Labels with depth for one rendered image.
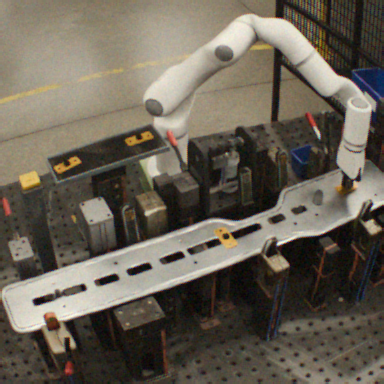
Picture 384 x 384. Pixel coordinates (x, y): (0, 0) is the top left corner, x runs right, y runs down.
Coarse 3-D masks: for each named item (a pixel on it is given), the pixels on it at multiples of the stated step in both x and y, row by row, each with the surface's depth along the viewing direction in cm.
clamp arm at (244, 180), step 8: (240, 168) 193; (248, 168) 193; (240, 176) 193; (248, 176) 194; (240, 184) 195; (248, 184) 196; (240, 192) 197; (248, 192) 197; (240, 200) 198; (248, 200) 198
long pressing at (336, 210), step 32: (288, 192) 200; (352, 192) 200; (224, 224) 190; (288, 224) 189; (320, 224) 189; (128, 256) 180; (160, 256) 180; (192, 256) 180; (224, 256) 180; (32, 288) 169; (64, 288) 170; (96, 288) 170; (128, 288) 171; (160, 288) 171; (32, 320) 160; (64, 320) 161
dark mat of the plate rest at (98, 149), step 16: (144, 128) 199; (96, 144) 193; (112, 144) 193; (144, 144) 193; (160, 144) 193; (48, 160) 187; (64, 160) 187; (80, 160) 187; (96, 160) 187; (112, 160) 187; (64, 176) 182
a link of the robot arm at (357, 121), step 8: (352, 104) 178; (360, 104) 178; (368, 104) 178; (352, 112) 177; (360, 112) 176; (368, 112) 176; (352, 120) 179; (360, 120) 178; (368, 120) 179; (344, 128) 186; (352, 128) 181; (360, 128) 180; (368, 128) 181; (344, 136) 186; (352, 136) 182; (360, 136) 182; (360, 144) 184
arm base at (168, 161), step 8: (184, 136) 225; (168, 144) 224; (184, 144) 227; (168, 152) 227; (184, 152) 230; (152, 160) 242; (160, 160) 232; (168, 160) 230; (176, 160) 230; (184, 160) 232; (152, 168) 239; (160, 168) 235; (168, 168) 233; (176, 168) 233; (152, 176) 236
